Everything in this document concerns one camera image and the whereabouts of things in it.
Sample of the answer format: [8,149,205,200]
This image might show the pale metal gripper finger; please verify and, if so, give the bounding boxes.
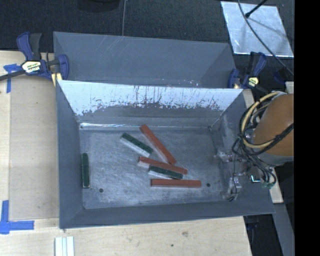
[213,149,235,163]
[220,176,243,202]

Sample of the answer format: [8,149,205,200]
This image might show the red-brown flat block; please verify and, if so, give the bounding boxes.
[150,178,202,189]
[136,156,189,176]
[139,124,177,166]

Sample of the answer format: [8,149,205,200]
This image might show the dark green flat block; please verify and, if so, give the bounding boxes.
[81,152,91,189]
[119,132,154,159]
[147,165,184,180]

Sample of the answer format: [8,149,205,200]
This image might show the grey metal bin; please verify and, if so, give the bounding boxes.
[52,31,276,230]

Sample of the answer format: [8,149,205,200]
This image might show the pale wood board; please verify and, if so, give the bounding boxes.
[8,74,61,221]

